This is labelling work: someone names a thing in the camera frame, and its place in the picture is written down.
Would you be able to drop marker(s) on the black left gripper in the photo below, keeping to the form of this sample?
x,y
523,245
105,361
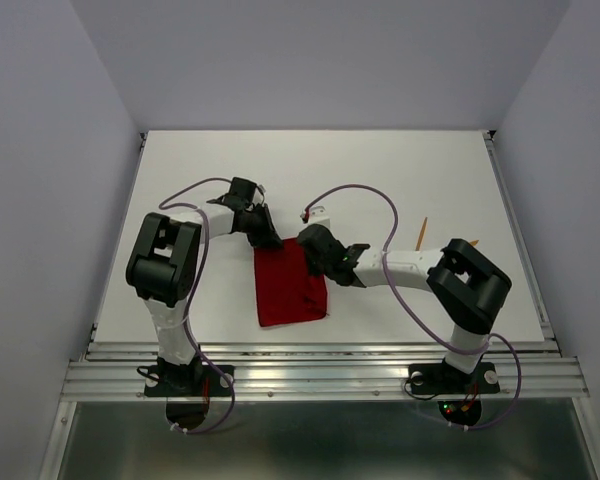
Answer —
x,y
268,238

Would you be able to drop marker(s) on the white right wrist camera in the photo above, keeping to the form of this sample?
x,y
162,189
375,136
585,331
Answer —
x,y
316,215

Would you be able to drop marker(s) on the aluminium rail frame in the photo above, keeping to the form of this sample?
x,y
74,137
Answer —
x,y
327,400

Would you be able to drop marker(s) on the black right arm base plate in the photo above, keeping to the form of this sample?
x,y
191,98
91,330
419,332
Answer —
x,y
442,379

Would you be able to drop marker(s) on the orange plastic fork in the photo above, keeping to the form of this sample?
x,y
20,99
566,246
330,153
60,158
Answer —
x,y
421,234

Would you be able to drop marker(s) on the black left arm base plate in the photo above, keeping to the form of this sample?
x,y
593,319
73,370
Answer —
x,y
165,380

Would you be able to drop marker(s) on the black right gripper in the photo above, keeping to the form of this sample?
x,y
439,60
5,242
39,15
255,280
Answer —
x,y
312,269

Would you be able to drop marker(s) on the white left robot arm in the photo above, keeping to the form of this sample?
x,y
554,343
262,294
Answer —
x,y
172,246

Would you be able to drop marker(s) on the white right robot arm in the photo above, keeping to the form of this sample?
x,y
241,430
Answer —
x,y
470,288

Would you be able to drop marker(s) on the red cloth napkin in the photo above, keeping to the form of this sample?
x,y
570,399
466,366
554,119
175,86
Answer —
x,y
286,293

